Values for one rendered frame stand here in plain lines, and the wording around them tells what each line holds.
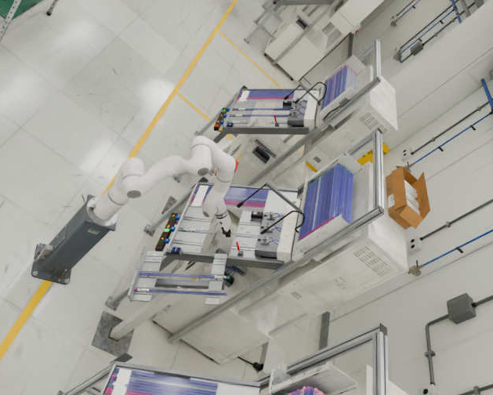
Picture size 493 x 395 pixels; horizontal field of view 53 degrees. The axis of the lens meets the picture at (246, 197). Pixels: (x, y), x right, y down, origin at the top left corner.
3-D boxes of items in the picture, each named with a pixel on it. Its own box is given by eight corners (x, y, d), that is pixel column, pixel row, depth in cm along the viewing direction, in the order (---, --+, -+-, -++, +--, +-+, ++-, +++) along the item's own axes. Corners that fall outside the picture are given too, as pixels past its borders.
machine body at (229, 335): (146, 322, 346) (197, 287, 310) (176, 251, 399) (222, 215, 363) (216, 367, 365) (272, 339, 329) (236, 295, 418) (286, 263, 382)
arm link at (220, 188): (219, 192, 261) (210, 222, 285) (236, 175, 270) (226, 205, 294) (205, 183, 263) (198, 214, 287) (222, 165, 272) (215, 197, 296)
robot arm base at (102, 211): (84, 220, 270) (99, 204, 260) (88, 193, 282) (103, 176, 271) (115, 230, 281) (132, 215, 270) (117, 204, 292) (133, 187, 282)
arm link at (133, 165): (106, 201, 264) (129, 178, 250) (107, 174, 274) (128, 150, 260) (127, 207, 271) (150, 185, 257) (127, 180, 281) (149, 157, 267)
